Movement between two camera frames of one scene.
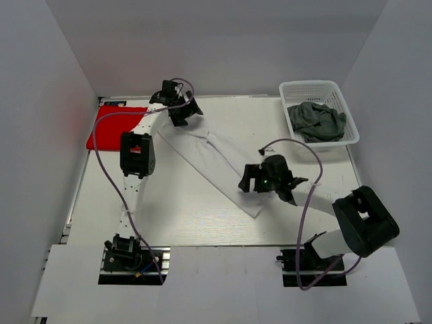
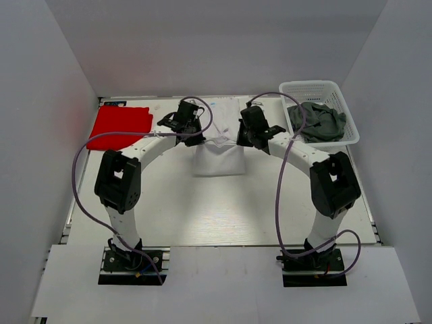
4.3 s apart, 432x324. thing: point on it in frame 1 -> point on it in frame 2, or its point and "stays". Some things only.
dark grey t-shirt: (316, 123) stays
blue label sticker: (114, 103) stays
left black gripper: (190, 109) -> (197, 140)
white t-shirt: (204, 145) -> (221, 155)
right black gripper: (253, 171) -> (241, 140)
